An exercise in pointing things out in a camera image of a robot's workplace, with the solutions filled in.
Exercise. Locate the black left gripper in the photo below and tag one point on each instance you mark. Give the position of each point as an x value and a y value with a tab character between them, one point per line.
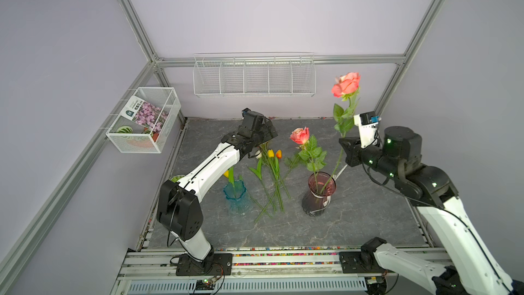
268	136

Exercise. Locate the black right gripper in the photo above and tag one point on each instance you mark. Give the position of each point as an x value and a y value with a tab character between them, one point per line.
354	151

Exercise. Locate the orange tulip flower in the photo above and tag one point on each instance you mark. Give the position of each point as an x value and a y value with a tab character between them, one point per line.
278	154

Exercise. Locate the dark red glass vase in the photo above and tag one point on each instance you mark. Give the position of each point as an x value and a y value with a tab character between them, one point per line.
318	196

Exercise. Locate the small pink rose flower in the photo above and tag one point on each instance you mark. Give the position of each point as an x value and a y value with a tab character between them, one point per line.
310	154

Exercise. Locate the red rose flower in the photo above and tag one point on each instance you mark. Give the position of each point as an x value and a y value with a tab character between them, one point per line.
287	166

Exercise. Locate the pink rose double bloom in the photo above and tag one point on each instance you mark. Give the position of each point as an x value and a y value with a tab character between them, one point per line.
346	88

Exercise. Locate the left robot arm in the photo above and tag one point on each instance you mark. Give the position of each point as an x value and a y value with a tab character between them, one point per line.
179	203

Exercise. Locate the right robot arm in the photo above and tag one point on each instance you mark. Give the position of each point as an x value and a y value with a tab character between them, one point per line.
429	189

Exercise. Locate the white tulip flower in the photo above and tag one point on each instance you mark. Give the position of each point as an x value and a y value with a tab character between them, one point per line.
258	173

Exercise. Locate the blue glass vase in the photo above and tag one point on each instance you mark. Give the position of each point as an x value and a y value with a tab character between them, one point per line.
237	197

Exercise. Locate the small potted green plant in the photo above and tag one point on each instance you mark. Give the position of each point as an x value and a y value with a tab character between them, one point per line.
177	178

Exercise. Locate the flower seed packet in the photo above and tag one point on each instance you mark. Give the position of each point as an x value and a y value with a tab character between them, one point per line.
144	114

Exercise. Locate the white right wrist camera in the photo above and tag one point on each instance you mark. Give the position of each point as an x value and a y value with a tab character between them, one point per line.
367	124

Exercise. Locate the white wire wall shelf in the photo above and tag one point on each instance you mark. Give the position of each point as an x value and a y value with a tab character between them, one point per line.
255	76

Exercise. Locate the white wire side basket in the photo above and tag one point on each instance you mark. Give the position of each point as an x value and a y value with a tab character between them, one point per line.
130	138

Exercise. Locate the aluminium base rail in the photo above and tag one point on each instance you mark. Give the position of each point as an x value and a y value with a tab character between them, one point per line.
270	270

